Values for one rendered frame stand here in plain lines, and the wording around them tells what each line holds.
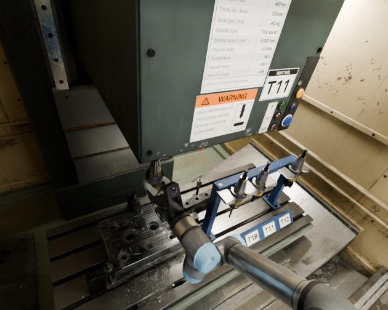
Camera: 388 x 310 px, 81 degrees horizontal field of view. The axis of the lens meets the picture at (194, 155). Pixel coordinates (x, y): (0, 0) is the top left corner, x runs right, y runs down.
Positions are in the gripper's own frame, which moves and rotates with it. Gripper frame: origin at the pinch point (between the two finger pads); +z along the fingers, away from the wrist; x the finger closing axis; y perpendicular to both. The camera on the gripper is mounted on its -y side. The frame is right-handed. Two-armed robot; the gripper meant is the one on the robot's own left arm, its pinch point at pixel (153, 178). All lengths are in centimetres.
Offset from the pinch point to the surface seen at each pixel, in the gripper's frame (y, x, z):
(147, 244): 26.7, -6.0, -8.7
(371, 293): 44, 76, -73
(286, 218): 30, 60, -29
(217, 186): 1.8, 20.1, -12.8
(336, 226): 40, 93, -44
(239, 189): -0.4, 25.0, -19.5
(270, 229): 31, 48, -28
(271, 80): -43, 15, -23
